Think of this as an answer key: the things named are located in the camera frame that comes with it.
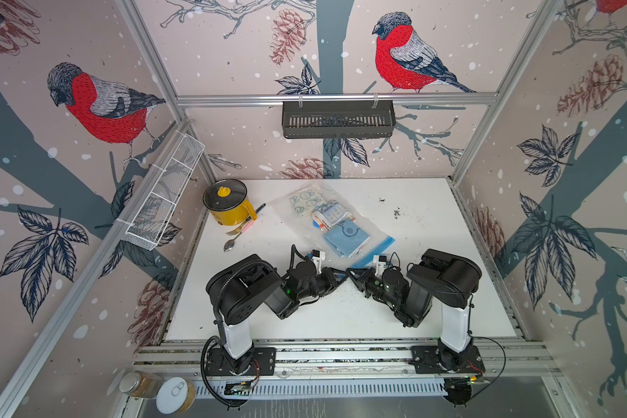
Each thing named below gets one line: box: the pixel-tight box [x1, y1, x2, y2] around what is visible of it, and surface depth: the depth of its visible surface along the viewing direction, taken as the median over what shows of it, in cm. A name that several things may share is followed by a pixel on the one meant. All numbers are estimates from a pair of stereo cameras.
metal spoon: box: [222, 231, 243, 253], surface depth 102 cm
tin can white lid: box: [155, 376, 197, 415], surface depth 66 cm
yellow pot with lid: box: [202, 178, 258, 227], surface depth 103 cm
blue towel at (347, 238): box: [323, 218, 371, 259], surface depth 100 cm
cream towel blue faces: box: [289, 186, 328, 216], surface depth 113 cm
